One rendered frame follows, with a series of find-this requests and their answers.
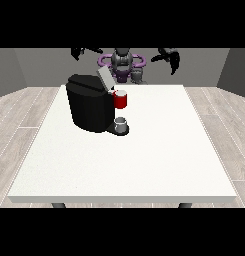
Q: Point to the small grey coffee pod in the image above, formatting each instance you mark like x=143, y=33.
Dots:
x=137, y=76

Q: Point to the grey robot trunk purple rings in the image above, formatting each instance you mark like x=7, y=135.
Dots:
x=121, y=61

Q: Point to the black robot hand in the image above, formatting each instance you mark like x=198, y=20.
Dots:
x=77, y=52
x=171, y=55

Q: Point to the small grey cup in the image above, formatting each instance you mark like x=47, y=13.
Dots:
x=121, y=125

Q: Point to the red pod holder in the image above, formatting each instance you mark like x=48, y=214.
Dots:
x=120, y=101

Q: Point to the pale grey machine lid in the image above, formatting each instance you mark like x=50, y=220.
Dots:
x=105, y=77

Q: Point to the black coffee machine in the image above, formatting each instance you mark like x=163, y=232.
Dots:
x=89, y=106

